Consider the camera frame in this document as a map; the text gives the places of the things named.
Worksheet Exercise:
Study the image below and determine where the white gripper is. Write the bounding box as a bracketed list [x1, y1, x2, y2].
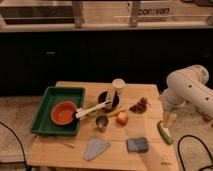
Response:
[160, 90, 185, 128]

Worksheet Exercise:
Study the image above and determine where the dark red grape bunch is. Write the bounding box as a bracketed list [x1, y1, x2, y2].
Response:
[129, 97, 148, 114]

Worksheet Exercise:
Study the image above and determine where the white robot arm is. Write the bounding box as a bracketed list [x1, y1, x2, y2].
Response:
[160, 65, 213, 117]

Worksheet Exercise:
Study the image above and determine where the white paper cup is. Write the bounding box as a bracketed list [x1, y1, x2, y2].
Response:
[112, 78, 126, 94]

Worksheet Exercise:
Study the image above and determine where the small metal cup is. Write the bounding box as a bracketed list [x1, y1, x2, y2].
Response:
[96, 116, 108, 132]

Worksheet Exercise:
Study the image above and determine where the green cucumber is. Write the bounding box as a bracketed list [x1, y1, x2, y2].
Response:
[157, 120, 173, 145]

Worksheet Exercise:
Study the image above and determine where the blue sponge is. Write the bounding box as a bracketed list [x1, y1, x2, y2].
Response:
[126, 137, 149, 153]

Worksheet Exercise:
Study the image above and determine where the red yellow apple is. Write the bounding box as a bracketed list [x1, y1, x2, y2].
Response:
[116, 112, 128, 126]

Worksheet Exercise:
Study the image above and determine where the yellow banana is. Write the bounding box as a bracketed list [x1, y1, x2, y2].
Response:
[107, 107, 126, 117]

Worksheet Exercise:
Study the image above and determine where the wooden board in bowl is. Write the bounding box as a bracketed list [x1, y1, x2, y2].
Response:
[106, 89, 116, 107]

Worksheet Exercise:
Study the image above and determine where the grey folded cloth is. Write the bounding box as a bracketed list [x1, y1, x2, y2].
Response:
[83, 138, 110, 161]

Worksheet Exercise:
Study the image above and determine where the green vegetable piece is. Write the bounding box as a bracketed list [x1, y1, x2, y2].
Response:
[83, 101, 100, 120]

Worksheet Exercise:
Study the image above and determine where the orange bowl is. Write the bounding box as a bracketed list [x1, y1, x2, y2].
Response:
[50, 101, 77, 126]

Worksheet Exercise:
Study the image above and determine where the green plastic tray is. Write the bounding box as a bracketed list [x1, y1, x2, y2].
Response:
[30, 87, 85, 136]

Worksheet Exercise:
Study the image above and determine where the black cable right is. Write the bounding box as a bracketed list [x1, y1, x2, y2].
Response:
[177, 134, 213, 171]

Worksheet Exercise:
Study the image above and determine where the black cable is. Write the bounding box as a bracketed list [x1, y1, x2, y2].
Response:
[177, 134, 213, 171]
[0, 121, 33, 171]

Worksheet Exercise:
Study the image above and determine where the black cable left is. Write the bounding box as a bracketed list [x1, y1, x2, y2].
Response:
[0, 121, 33, 171]

